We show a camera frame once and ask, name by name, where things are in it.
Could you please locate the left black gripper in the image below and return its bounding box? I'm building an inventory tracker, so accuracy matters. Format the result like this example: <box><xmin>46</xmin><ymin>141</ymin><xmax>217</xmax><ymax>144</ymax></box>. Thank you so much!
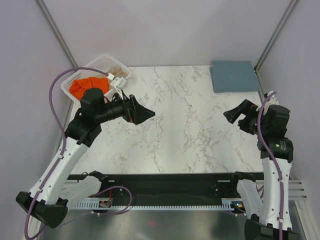
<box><xmin>95</xmin><ymin>89</ymin><xmax>155</xmax><ymax>125</ymax></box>

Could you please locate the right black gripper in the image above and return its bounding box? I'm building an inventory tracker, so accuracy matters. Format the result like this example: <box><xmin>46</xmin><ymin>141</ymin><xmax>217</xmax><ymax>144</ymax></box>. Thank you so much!
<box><xmin>224</xmin><ymin>98</ymin><xmax>270</xmax><ymax>136</ymax></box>

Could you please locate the blue t shirt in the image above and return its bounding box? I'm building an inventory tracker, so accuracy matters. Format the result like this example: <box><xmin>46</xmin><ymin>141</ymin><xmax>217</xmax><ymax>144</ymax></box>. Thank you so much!
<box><xmin>209</xmin><ymin>60</ymin><xmax>260</xmax><ymax>93</ymax></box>

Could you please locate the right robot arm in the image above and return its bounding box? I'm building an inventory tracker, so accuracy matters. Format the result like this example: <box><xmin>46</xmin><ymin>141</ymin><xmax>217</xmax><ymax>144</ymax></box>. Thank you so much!
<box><xmin>223</xmin><ymin>99</ymin><xmax>300</xmax><ymax>240</ymax></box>

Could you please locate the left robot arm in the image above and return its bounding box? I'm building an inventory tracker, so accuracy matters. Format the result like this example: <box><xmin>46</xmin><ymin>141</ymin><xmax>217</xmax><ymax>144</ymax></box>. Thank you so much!
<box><xmin>16</xmin><ymin>88</ymin><xmax>156</xmax><ymax>229</ymax></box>

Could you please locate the beige t shirt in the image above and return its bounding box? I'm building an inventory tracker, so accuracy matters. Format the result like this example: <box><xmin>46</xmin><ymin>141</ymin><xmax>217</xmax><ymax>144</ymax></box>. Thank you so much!
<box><xmin>107</xmin><ymin>66</ymin><xmax>129</xmax><ymax>78</ymax></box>

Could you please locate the white plastic laundry basket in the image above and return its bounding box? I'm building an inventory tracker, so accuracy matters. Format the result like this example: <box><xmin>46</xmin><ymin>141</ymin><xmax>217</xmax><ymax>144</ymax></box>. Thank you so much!
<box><xmin>60</xmin><ymin>54</ymin><xmax>131</xmax><ymax>105</ymax></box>

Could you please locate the orange t shirt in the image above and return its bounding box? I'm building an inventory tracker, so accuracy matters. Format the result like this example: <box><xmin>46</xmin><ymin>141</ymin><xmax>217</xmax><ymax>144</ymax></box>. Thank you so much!
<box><xmin>69</xmin><ymin>77</ymin><xmax>109</xmax><ymax>100</ymax></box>

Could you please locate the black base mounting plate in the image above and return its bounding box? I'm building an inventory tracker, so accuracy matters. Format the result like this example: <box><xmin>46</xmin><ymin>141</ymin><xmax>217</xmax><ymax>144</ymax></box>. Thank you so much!
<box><xmin>66</xmin><ymin>171</ymin><xmax>266</xmax><ymax>207</ymax></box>

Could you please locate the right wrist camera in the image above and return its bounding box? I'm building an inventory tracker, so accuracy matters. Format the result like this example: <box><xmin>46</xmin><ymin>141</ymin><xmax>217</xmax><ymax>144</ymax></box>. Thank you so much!
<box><xmin>262</xmin><ymin>91</ymin><xmax>279</xmax><ymax>115</ymax></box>

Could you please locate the white slotted cable duct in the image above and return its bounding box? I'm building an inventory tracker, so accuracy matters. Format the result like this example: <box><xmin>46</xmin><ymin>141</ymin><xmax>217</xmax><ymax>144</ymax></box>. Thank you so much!
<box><xmin>71</xmin><ymin>198</ymin><xmax>244</xmax><ymax>211</ymax></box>

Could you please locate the right aluminium frame post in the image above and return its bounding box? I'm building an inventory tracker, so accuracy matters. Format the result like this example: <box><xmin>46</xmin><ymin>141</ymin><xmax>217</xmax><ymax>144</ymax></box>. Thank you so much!
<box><xmin>254</xmin><ymin>0</ymin><xmax>300</xmax><ymax>74</ymax></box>

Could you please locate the aluminium frame post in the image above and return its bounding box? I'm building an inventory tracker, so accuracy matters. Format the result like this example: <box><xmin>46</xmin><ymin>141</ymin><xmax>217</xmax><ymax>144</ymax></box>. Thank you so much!
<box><xmin>34</xmin><ymin>0</ymin><xmax>78</xmax><ymax>68</ymax></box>
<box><xmin>254</xmin><ymin>0</ymin><xmax>300</xmax><ymax>74</ymax></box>

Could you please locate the left aluminium frame post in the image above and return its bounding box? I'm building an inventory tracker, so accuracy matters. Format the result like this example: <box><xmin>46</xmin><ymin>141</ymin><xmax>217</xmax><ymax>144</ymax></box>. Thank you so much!
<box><xmin>34</xmin><ymin>0</ymin><xmax>78</xmax><ymax>68</ymax></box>

